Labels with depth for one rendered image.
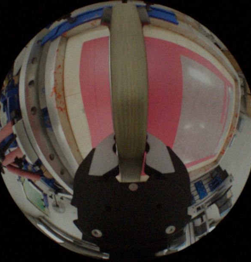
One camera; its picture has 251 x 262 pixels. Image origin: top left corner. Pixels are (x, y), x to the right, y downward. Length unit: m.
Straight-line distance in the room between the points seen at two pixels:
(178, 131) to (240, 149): 3.63
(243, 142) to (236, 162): 0.72
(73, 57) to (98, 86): 0.11
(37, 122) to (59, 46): 0.19
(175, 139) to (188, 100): 0.11
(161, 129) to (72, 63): 0.26
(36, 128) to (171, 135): 0.34
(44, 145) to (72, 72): 0.19
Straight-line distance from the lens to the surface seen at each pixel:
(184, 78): 0.22
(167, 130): 0.21
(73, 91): 0.21
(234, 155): 3.88
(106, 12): 0.19
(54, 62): 0.22
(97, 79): 0.18
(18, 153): 0.48
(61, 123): 0.21
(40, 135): 0.25
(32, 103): 0.24
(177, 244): 0.76
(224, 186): 0.87
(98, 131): 0.20
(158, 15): 0.24
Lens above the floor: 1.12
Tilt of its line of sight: 63 degrees down
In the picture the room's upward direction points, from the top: 178 degrees counter-clockwise
